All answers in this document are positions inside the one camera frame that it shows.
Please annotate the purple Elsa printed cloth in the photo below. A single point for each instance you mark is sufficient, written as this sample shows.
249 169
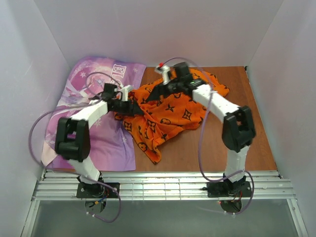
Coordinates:
112 147

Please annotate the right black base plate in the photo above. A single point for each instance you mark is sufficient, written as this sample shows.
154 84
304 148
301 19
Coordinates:
221 190

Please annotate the orange black patterned pillowcase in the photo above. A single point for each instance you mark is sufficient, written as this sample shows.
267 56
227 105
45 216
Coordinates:
162 119

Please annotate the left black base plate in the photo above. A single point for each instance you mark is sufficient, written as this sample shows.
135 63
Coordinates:
97 191

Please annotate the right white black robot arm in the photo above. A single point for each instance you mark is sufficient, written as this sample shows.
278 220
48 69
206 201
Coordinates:
238 127

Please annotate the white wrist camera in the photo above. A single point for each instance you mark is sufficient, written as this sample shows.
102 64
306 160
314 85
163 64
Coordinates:
125 91
165 71

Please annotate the aluminium rail frame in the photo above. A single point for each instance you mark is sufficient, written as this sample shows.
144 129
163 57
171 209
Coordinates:
144 186

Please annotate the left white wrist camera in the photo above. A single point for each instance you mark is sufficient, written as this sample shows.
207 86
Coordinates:
125 91

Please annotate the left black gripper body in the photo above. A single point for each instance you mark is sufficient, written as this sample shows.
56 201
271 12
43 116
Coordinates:
130 106

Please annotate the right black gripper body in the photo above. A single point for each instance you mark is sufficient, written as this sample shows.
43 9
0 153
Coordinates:
163 87

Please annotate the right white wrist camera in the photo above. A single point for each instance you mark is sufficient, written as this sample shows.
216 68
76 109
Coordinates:
165 71

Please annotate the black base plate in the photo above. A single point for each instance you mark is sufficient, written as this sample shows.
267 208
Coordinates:
97 191
221 190

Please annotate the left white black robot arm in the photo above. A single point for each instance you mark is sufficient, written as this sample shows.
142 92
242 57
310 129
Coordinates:
72 140

